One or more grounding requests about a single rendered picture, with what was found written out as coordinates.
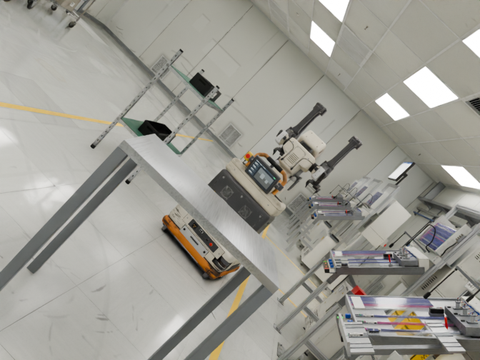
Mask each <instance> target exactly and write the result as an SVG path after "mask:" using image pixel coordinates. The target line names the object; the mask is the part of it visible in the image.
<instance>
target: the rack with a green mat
mask: <svg viewBox="0 0 480 360"><path fill-rule="evenodd" d="M182 53H183V51H182V50H181V49H179V50H178V51H177V52H176V54H175V55H174V56H173V57H172V58H171V59H170V60H169V61H168V62H167V63H166V65H165V66H164V67H163V68H162V69H161V70H160V71H159V72H158V74H157V75H156V76H155V77H154V78H153V79H152V80H151V81H150V82H149V83H148V84H147V85H146V86H145V87H144V88H143V89H142V90H141V91H140V93H139V94H138V95H137V96H136V97H135V98H134V99H133V100H132V101H131V103H130V104H129V105H128V106H127V107H126V108H125V109H124V110H123V111H122V112H121V113H120V114H119V115H118V116H117V117H116V118H115V119H114V121H113V122H112V123H111V124H110V125H109V126H108V127H107V128H106V129H105V131H104V132H103V133H102V134H101V135H100V136H99V137H98V138H97V139H96V141H95V142H94V143H92V144H91V146H90V147H91V148H93V149H94V148H95V147H96V146H97V145H98V144H99V142H100V141H101V140H102V139H103V138H104V137H105V136H106V135H107V134H108V133H109V132H110V131H111V130H112V129H113V128H114V127H115V126H116V124H117V123H118V122H120V123H121V124H122V125H123V126H124V127H125V128H126V129H127V130H128V131H129V132H130V133H131V135H132V136H133V137H134V138H135V137H139V136H143V134H142V133H141V132H140V131H139V130H138V128H139V127H140V126H141V125H142V124H143V123H144V121H138V120H134V119H128V118H125V117H124V116H125V115H126V113H127V112H128V111H129V110H130V109H131V108H132V107H133V106H134V105H135V103H136V102H137V101H138V100H139V99H140V98H141V97H142V96H143V95H144V94H145V93H146V92H147V91H148V90H149V89H150V88H151V87H152V86H153V85H154V83H155V82H156V81H157V80H158V79H159V78H160V77H161V76H162V74H163V73H164V72H165V71H166V70H167V69H170V70H171V71H172V72H173V73H174V74H175V75H176V76H177V77H178V78H179V79H180V80H181V81H182V82H183V83H184V84H185V85H186V86H185V88H184V89H183V90H182V91H181V92H180V93H179V94H178V95H177V96H176V97H175V98H174V100H173V101H172V102H171V103H170V104H169V105H168V106H167V107H166V108H165V109H164V110H163V111H162V112H161V113H160V114H159V115H158V116H157V117H156V118H155V119H154V120H153V121H155V122H157V121H158V120H159V119H160V118H161V117H162V116H163V115H164V114H165V113H166V112H167V111H168V110H169V109H170V108H171V107H172V106H173V105H174V104H175V103H176V102H177V101H178V99H179V98H180V97H181V96H182V95H183V94H184V93H185V92H186V91H187V90H188V89H190V90H191V91H192V92H193V93H194V94H195V95H196V96H197V97H198V98H199V99H200V100H201V102H200V104H199V105H198V106H197V107H196V108H195V109H194V110H193V111H192V112H191V113H190V114H189V115H188V116H187V117H186V118H185V119H184V120H183V121H182V122H181V123H180V124H179V125H178V126H177V127H176V128H175V129H174V130H173V131H172V133H171V134H170V135H169V136H168V137H167V138H166V139H165V140H164V141H163V142H164V143H165V144H166V145H167V146H168V147H169V148H170V149H171V150H172V151H173V152H174V153H175V154H176V155H177V156H178V157H179V158H180V157H181V156H182V155H183V154H184V153H185V152H186V151H187V149H188V148H189V147H190V146H191V145H192V144H193V143H194V142H195V141H196V140H197V139H198V138H199V137H200V136H201V135H202V134H203V133H204V132H205V131H206V130H207V129H208V128H209V127H210V126H211V125H212V124H213V123H214V122H215V121H216V120H217V119H218V118H219V117H220V116H221V115H222V114H223V113H224V111H225V110H226V109H227V108H228V107H229V106H230V105H231V104H232V103H233V102H234V100H233V99H231V100H230V101H229V102H228V103H227V104H226V106H225V107H224V108H223V109H221V108H220V107H219V106H218V105H217V104H216V103H215V102H212V101H211V100H209V99H210V98H211V97H212V96H213V95H214V94H215V93H216V92H217V91H218V90H219V89H220V88H219V87H218V86H217V85H216V86H215V87H214V89H213V90H212V91H211V92H210V93H209V94H208V95H207V96H206V97H204V96H202V95H201V94H200V93H199V92H198V91H197V90H196V89H195V88H194V87H193V86H192V85H191V84H190V83H189V81H190V80H191V79H190V78H189V77H187V76H186V75H185V74H183V73H181V72H180V71H179V70H178V69H176V68H175V67H173V66H172V64H173V63H174V62H175V61H176V60H177V59H178V58H179V57H180V56H181V54H182ZM204 104H206V105H207V106H209V107H211V108H213V109H214V110H216V111H218V114H217V115H216V116H215V117H214V118H213V119H212V120H211V121H210V122H209V123H208V124H207V125H206V126H205V127H204V128H203V129H202V130H201V131H200V132H199V133H198V134H197V135H196V136H195V137H194V138H193V139H192V140H191V141H190V143H189V144H188V145H187V146H186V147H185V148H184V149H183V150H182V151H181V152H180V151H179V150H178V149H177V148H176V147H175V146H174V145H173V144H172V143H171V142H170V143H169V144H168V142H169V141H170V140H171V139H172V138H173V137H174V136H175V135H176V134H177V133H178V132H179V131H180V130H181V129H182V128H183V126H184V125H185V124H186V123H187V122H188V121H189V120H190V119H191V118H192V117H193V116H194V115H195V114H196V113H197V112H198V110H199V109H200V108H201V107H202V106H203V105H204ZM141 170H142V168H141V167H139V168H138V169H137V170H136V171H135V172H134V173H133V174H132V175H131V176H130V177H129V178H128V179H127V180H126V181H125V182H126V183H127V184H130V183H131V181H132V180H133V179H134V178H135V177H136V176H137V175H138V174H139V172H140V171H141Z"/></svg>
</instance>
